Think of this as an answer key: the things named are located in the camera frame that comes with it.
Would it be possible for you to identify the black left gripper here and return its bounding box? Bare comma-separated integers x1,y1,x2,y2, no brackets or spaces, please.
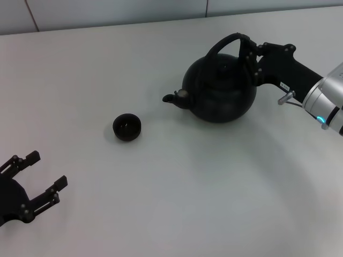
0,150,69,228

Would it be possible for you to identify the metal plug with thin cable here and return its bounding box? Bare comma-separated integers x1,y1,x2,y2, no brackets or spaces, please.
277,90,323,122

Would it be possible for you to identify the small black teacup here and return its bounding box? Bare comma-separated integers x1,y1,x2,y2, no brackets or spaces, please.
112,113,143,142

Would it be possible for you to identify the black round teapot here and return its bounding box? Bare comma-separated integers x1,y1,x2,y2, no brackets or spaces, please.
162,32,258,124

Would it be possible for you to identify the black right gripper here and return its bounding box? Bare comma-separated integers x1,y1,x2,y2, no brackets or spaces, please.
239,32,325,103

